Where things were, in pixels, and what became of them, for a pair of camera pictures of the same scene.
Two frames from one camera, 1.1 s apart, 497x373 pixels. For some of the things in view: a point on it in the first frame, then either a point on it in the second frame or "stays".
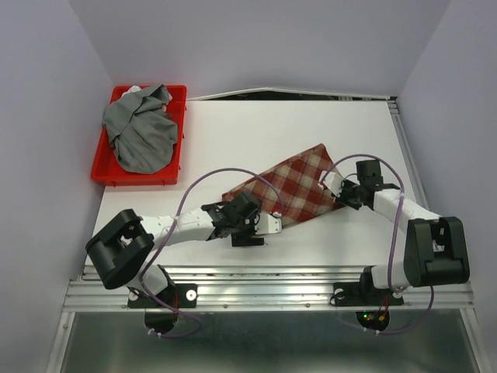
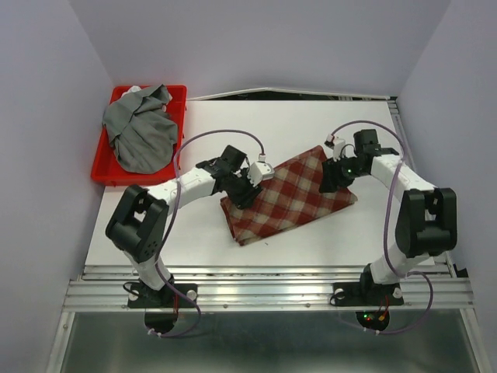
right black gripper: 342,199 -> 331,177
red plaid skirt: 292,189 stays
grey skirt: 142,132 stays
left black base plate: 179,295 stays
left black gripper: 238,239 -> 247,198
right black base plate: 353,294 stays
